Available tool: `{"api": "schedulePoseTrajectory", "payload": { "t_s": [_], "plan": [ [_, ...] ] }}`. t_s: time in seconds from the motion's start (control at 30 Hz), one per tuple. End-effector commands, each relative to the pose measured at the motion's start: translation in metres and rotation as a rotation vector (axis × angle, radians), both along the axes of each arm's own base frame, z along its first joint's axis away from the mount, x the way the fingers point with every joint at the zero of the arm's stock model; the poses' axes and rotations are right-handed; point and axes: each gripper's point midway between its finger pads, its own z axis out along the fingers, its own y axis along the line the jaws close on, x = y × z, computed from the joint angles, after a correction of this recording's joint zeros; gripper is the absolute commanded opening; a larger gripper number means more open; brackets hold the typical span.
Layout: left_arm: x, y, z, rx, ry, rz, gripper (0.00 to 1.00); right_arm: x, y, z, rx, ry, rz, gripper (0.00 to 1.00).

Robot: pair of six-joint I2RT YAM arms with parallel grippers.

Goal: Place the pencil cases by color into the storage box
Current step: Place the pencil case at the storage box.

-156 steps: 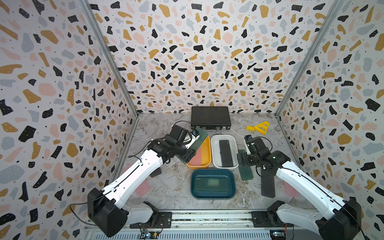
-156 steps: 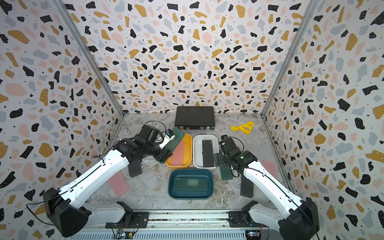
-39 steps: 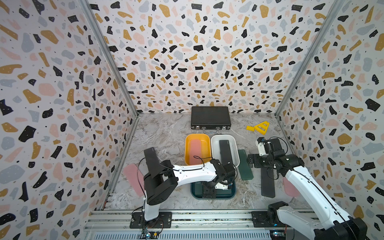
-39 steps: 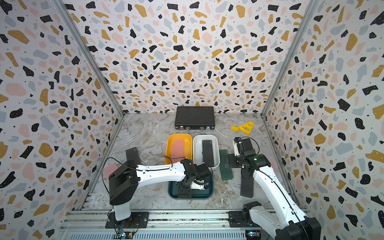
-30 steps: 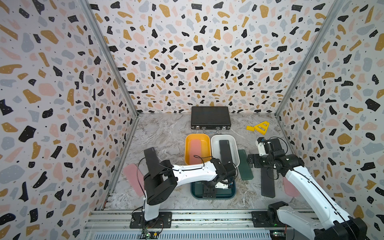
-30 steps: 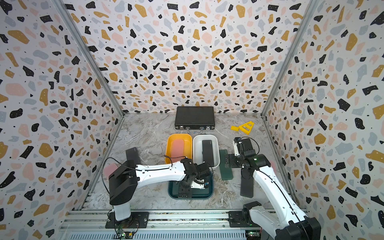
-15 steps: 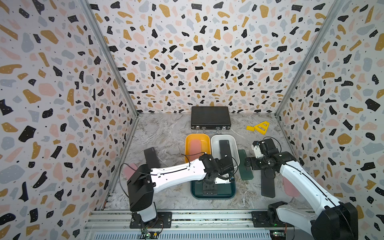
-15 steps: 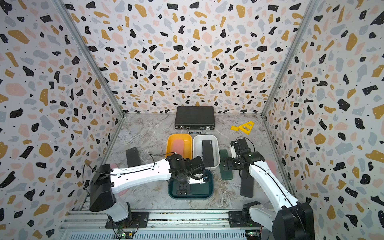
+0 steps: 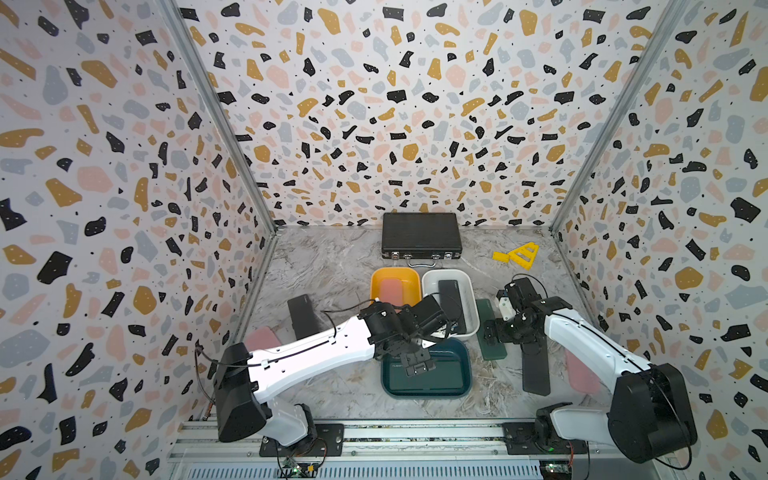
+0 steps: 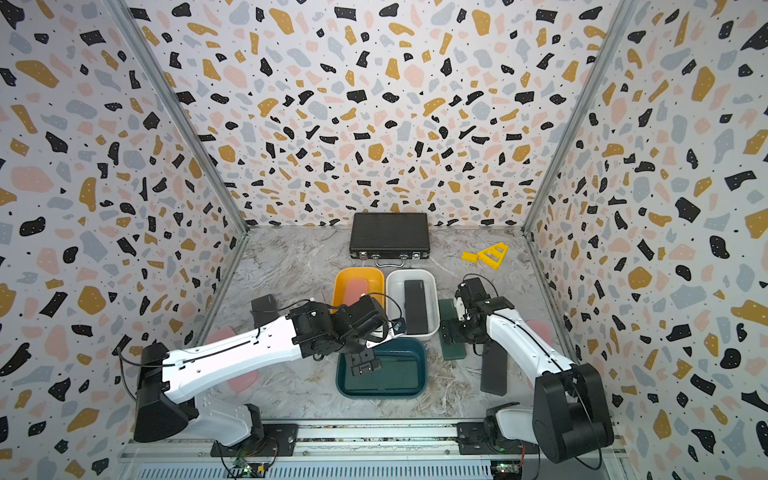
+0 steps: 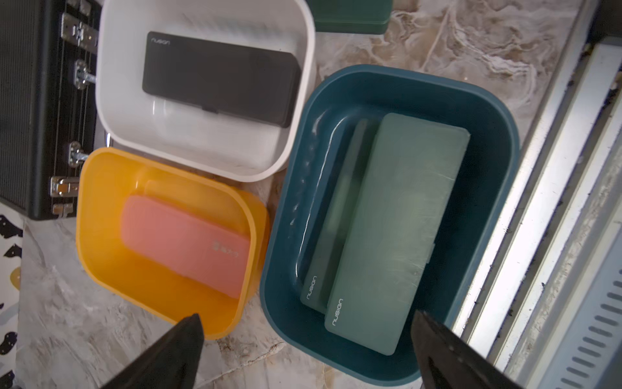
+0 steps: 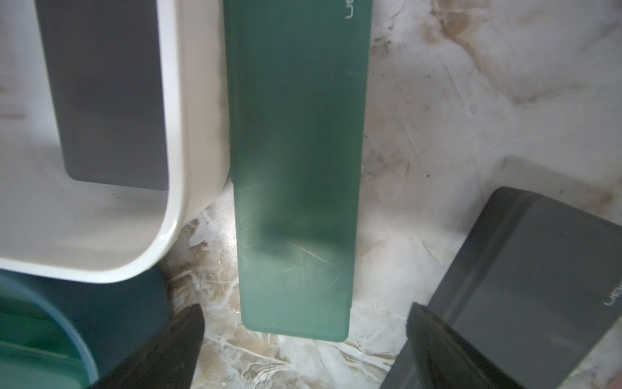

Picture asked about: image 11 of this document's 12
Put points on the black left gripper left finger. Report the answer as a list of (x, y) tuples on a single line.
[(171, 362)]

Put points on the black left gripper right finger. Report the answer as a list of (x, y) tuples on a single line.
[(446, 361)]

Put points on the pink pencil case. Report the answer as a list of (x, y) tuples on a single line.
[(188, 245)]

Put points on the green pencil case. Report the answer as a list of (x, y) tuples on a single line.
[(409, 178), (334, 228), (351, 16)]

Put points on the dark grey pencil case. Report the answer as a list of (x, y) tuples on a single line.
[(241, 81)]

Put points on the yellow storage box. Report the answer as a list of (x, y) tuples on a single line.
[(109, 178)]

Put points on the white storage box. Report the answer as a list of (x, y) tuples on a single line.
[(235, 148)]

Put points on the black briefcase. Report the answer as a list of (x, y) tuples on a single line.
[(48, 103)]

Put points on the aluminium rail front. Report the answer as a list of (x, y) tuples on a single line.
[(544, 307)]

